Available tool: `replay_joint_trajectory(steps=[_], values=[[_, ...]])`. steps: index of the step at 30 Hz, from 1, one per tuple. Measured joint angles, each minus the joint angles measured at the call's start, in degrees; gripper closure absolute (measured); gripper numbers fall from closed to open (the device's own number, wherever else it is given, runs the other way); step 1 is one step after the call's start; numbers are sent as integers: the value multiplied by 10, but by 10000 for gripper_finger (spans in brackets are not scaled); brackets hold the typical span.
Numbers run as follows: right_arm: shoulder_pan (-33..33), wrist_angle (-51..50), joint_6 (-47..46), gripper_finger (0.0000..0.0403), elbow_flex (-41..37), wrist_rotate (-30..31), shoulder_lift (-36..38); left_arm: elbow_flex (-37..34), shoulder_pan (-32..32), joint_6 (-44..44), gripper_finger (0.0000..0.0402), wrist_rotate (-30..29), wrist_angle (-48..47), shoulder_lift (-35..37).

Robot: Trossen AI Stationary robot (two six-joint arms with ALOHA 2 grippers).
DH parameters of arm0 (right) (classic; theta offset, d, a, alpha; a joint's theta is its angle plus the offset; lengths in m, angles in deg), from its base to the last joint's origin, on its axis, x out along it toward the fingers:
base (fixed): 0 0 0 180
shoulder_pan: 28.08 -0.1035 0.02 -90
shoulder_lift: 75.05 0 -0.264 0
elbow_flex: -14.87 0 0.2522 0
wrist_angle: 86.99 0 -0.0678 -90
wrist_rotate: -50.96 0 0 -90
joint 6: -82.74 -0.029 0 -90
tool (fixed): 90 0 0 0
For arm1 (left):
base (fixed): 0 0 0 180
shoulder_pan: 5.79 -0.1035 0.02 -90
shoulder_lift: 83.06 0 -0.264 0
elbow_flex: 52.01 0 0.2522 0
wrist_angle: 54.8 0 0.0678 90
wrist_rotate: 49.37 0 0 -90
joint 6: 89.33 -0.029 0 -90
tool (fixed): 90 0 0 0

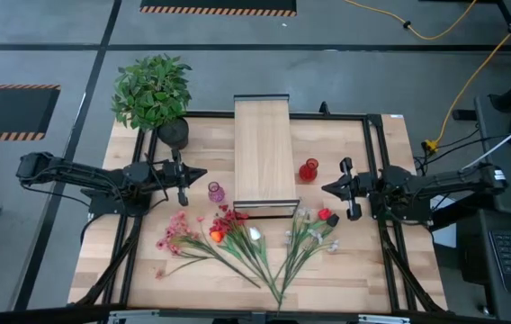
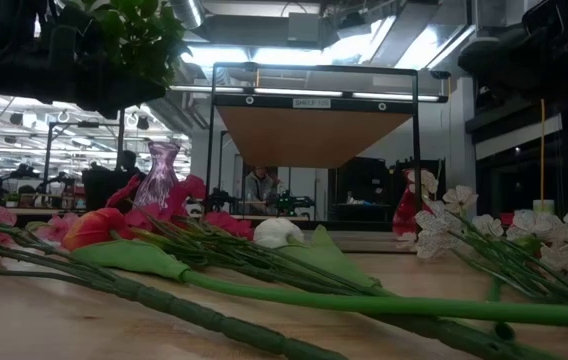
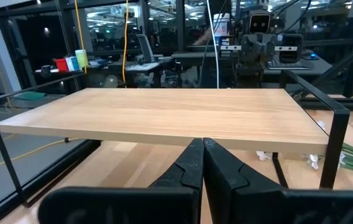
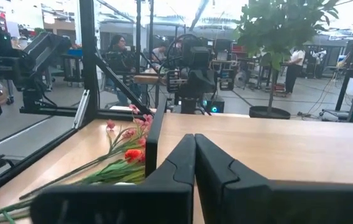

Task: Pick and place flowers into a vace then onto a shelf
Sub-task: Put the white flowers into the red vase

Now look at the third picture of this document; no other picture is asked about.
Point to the wooden shelf with black frame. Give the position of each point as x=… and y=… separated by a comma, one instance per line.
x=164, y=115

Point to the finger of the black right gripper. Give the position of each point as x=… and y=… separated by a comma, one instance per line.
x=291, y=57
x=229, y=55

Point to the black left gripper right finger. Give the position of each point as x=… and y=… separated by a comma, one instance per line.
x=226, y=186

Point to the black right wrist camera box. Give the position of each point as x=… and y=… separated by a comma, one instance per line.
x=259, y=23

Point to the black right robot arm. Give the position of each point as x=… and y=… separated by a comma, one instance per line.
x=251, y=74

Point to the red box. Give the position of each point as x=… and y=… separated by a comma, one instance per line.
x=61, y=65

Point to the white and blue box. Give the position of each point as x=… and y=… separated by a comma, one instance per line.
x=72, y=63

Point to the grey office chair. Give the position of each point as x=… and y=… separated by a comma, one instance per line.
x=145, y=46

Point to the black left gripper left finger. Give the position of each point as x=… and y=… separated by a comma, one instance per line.
x=189, y=174

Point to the dark desk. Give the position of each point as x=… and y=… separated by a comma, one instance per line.
x=316, y=67

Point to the pale green cylinder container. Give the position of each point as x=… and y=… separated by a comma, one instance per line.
x=81, y=57

